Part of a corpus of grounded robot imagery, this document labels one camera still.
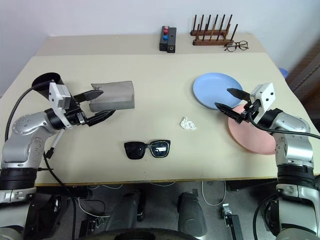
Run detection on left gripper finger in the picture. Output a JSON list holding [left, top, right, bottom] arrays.
[[74, 89, 105, 103], [85, 109, 117, 127]]

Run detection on plain black box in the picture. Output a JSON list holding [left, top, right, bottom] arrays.
[[166, 27, 178, 54]]

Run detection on black cone pen holder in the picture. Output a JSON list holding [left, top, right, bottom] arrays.
[[32, 72, 65, 103]]

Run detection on grey glasses case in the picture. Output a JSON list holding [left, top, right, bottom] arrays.
[[88, 80, 137, 113]]

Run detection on white looped cable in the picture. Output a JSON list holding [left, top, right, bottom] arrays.
[[201, 181, 226, 206]]

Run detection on blue plate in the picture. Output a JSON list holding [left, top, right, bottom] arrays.
[[192, 72, 245, 111]]

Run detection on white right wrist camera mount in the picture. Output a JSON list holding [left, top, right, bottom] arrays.
[[249, 81, 276, 125]]

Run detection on black table beam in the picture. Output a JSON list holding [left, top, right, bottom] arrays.
[[34, 186, 93, 199], [226, 179, 278, 193]]

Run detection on wooden plate rack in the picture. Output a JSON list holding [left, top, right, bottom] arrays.
[[190, 13, 239, 47]]

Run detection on black rounded shell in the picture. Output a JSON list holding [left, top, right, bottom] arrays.
[[24, 194, 69, 240]]

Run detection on white marker pen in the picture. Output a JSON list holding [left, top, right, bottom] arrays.
[[46, 128, 65, 160]]

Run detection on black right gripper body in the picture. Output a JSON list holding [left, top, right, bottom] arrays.
[[239, 97, 263, 124]]

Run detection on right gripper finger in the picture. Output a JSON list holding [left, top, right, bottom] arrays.
[[225, 87, 252, 101], [214, 101, 245, 125]]

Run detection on black bracket with metal buckle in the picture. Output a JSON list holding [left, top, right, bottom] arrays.
[[219, 203, 243, 240]]

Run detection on dark-framed eyeglasses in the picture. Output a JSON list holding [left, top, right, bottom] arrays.
[[223, 40, 249, 53]]

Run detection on black box with buttons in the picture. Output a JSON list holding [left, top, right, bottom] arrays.
[[159, 25, 171, 52]]

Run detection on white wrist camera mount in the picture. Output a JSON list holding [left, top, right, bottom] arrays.
[[48, 80, 74, 129], [249, 81, 276, 125]]

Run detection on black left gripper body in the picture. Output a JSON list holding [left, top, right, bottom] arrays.
[[63, 94, 89, 128]]

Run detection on dark rounded leg shell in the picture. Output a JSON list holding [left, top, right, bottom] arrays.
[[177, 191, 208, 237], [104, 191, 147, 233]]

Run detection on pink plate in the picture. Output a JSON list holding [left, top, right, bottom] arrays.
[[227, 104, 278, 156]]

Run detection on black sunglasses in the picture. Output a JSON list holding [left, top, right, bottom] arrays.
[[123, 139, 172, 160]]

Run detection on thin white floor cable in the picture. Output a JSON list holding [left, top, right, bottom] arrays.
[[77, 197, 111, 219]]

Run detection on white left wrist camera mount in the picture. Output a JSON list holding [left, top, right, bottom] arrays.
[[48, 80, 74, 129]]

